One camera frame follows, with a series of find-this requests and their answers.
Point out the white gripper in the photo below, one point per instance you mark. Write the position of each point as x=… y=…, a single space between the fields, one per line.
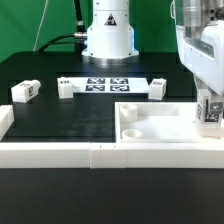
x=204 y=57

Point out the white square tabletop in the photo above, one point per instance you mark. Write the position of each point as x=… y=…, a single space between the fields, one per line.
x=161 y=122

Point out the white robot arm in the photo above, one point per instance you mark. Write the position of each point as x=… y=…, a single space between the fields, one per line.
x=199 y=28

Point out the green backdrop curtain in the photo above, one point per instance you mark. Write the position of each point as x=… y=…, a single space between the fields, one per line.
x=25 y=25

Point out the white marker sheet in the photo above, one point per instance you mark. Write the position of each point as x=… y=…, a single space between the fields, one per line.
x=109 y=85

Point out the white U-shaped fence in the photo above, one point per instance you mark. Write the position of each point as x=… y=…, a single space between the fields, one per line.
x=206 y=154

